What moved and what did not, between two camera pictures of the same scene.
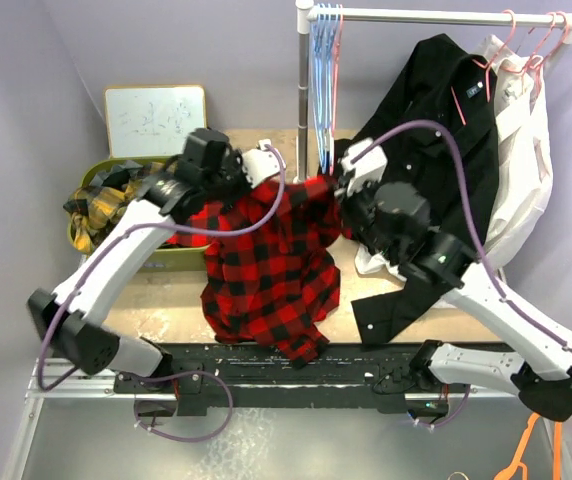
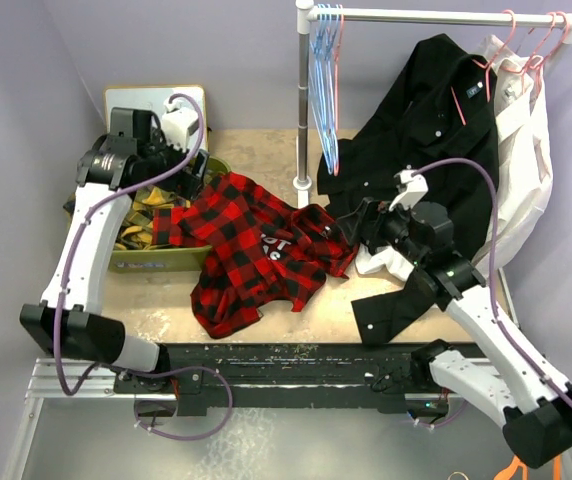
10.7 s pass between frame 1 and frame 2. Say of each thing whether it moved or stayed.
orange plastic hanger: stayed
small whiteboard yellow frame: stayed
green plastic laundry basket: stayed
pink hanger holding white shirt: stayed
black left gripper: moved
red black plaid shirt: moved
